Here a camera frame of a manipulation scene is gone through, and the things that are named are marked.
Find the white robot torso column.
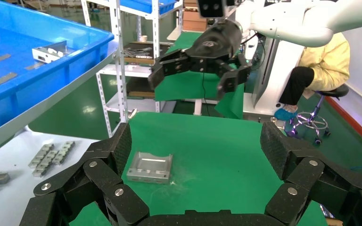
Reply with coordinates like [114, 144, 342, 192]
[243, 29, 294, 118]

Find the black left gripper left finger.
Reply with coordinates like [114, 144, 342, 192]
[19, 122, 151, 226]

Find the curved-edge sheet metal bracket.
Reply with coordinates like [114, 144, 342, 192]
[126, 151, 173, 185]

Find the black cable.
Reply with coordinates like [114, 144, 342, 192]
[201, 72, 211, 117]

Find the brown cardboard box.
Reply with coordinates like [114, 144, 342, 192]
[182, 20, 207, 32]
[182, 11, 207, 22]

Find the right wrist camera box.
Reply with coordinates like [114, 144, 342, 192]
[197, 0, 226, 18]

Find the small blue plastic bin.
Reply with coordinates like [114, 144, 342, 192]
[118, 0, 177, 15]

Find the sheet metal bracket part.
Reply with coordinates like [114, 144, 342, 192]
[32, 40, 68, 64]

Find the green cloth covered table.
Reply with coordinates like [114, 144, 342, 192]
[154, 31, 246, 120]

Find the green table cloth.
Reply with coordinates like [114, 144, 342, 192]
[68, 112, 329, 226]

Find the dark parts tray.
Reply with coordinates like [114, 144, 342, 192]
[123, 42, 172, 65]

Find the large blue plastic bin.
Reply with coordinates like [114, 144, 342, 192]
[0, 0, 115, 139]

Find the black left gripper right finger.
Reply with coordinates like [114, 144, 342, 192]
[260, 121, 362, 226]

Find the person in yellow jacket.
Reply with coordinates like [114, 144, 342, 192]
[274, 31, 351, 121]

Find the white slotted metal rack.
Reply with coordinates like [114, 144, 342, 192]
[81, 0, 181, 138]

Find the black rolling stool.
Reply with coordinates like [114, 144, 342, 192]
[285, 84, 350, 145]

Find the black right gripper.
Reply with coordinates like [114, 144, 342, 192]
[148, 19, 253, 101]

